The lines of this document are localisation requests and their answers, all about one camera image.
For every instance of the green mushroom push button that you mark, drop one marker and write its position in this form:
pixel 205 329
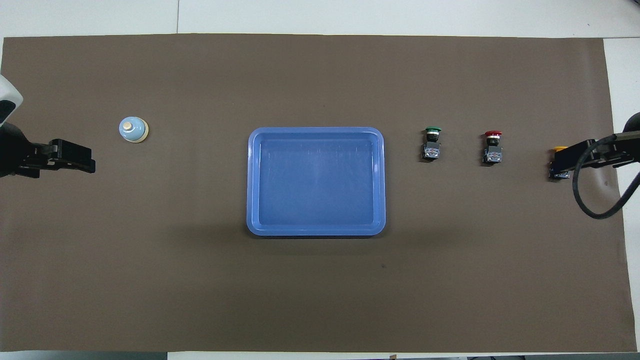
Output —
pixel 431 149

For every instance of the brown table mat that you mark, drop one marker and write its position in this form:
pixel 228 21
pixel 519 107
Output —
pixel 320 290

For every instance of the light blue desk bell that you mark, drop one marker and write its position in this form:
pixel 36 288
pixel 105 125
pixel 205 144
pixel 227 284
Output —
pixel 133 130

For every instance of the red mushroom push button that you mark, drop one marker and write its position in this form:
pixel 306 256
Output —
pixel 492 152

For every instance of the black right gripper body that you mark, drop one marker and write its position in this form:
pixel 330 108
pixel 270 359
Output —
pixel 600 150

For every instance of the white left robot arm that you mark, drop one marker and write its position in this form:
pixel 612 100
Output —
pixel 7 95

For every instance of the yellow mushroom push button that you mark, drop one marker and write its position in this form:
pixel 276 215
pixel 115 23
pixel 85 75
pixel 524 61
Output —
pixel 559 148

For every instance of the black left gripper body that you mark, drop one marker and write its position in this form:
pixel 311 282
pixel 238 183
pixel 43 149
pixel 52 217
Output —
pixel 70 155

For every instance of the blue plastic tray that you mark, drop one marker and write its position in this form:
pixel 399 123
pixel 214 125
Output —
pixel 315 185

